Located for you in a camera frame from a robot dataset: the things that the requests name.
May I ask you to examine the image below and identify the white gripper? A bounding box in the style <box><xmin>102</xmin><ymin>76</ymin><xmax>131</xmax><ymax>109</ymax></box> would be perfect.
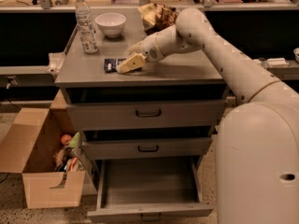
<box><xmin>116</xmin><ymin>35</ymin><xmax>164</xmax><ymax>74</ymax></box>

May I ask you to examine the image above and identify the blue rxbar wrapper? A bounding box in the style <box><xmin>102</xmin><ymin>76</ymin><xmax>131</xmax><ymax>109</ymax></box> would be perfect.
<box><xmin>104</xmin><ymin>58</ymin><xmax>124</xmax><ymax>73</ymax></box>

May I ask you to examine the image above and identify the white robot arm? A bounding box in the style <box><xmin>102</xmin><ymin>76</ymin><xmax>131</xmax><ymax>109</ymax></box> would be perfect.
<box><xmin>117</xmin><ymin>8</ymin><xmax>299</xmax><ymax>224</ymax></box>

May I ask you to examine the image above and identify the top grey drawer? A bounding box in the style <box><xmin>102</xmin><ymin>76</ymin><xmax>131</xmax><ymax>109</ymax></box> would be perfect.
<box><xmin>67</xmin><ymin>100</ymin><xmax>226</xmax><ymax>131</ymax></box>

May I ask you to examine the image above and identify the grey drawer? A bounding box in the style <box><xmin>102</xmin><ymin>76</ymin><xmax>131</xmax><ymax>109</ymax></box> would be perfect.
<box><xmin>88</xmin><ymin>157</ymin><xmax>213</xmax><ymax>224</ymax></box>
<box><xmin>82</xmin><ymin>137</ymin><xmax>211</xmax><ymax>160</ymax></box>
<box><xmin>67</xmin><ymin>100</ymin><xmax>226</xmax><ymax>131</ymax></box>

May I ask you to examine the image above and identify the grey drawer cabinet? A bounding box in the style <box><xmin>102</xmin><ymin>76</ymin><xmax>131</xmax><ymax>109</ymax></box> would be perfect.
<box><xmin>54</xmin><ymin>7</ymin><xmax>228</xmax><ymax>161</ymax></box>

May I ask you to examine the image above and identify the middle grey drawer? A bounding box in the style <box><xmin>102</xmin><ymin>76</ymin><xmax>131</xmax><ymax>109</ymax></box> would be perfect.
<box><xmin>82</xmin><ymin>137</ymin><xmax>211</xmax><ymax>160</ymax></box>

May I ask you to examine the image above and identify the bottom grey drawer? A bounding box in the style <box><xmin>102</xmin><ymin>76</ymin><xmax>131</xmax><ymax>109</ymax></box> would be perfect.
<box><xmin>88</xmin><ymin>157</ymin><xmax>213</xmax><ymax>224</ymax></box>

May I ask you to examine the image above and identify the white bowl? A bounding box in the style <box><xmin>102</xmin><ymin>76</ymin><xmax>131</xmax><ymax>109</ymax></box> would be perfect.
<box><xmin>95</xmin><ymin>13</ymin><xmax>126</xmax><ymax>38</ymax></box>

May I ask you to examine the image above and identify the brown chip bag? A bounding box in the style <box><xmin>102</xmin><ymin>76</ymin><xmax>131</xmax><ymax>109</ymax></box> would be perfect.
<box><xmin>138</xmin><ymin>3</ymin><xmax>179</xmax><ymax>35</ymax></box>

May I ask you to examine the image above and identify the clear plastic water bottle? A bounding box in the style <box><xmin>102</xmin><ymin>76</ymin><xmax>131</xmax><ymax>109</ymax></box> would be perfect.
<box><xmin>75</xmin><ymin>0</ymin><xmax>98</xmax><ymax>53</ymax></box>

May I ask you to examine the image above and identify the orange fruit in box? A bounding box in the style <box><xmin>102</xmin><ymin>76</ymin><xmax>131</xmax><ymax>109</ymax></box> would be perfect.
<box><xmin>60</xmin><ymin>134</ymin><xmax>72</xmax><ymax>146</ymax></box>

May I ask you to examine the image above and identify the white power strip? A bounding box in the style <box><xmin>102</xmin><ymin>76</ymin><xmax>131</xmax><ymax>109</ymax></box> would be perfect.
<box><xmin>266</xmin><ymin>58</ymin><xmax>289</xmax><ymax>67</ymax></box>

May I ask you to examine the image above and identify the cardboard box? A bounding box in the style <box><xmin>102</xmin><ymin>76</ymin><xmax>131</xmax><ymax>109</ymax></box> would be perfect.
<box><xmin>0</xmin><ymin>93</ymin><xmax>85</xmax><ymax>209</ymax></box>

